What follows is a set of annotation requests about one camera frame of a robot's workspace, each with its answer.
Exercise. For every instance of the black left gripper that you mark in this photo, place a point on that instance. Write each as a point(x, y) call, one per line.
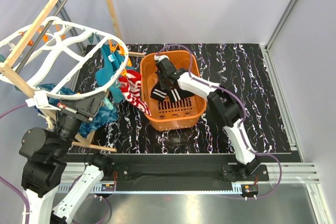
point(85, 107)

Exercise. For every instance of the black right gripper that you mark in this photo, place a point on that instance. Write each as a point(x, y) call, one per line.
point(164, 86)

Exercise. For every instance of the teal clothes clip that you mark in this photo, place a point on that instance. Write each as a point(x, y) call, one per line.
point(107, 103)

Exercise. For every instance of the red white striped sock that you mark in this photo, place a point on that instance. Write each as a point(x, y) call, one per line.
point(134, 96)

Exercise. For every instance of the orange clothes clip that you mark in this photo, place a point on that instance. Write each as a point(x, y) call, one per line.
point(124, 73)
point(129, 63)
point(112, 46)
point(121, 49)

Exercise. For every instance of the red white santa sock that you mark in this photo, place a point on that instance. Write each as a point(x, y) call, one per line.
point(125, 88)

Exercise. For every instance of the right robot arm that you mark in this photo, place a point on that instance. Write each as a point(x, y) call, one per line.
point(226, 108)

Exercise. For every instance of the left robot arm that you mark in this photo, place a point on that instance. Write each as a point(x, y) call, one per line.
point(45, 150)

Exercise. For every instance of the white round clip hanger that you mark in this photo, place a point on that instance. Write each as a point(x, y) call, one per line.
point(59, 52)

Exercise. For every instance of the blue patterned fabric garment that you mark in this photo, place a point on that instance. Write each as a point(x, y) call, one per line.
point(103, 116)

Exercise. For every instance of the black sock white stripes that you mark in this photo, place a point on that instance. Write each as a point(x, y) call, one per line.
point(160, 94)

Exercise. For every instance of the orange plastic laundry basket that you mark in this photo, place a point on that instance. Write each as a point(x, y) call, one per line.
point(168, 115)

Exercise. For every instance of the teal fabric garment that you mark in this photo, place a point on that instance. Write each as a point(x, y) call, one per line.
point(112, 62)

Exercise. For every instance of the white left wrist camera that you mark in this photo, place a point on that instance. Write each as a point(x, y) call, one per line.
point(40, 101)

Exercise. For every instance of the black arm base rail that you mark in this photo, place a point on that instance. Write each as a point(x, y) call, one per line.
point(181, 173)

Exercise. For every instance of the wooden drying rack frame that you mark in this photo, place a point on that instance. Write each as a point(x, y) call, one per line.
point(32, 37)

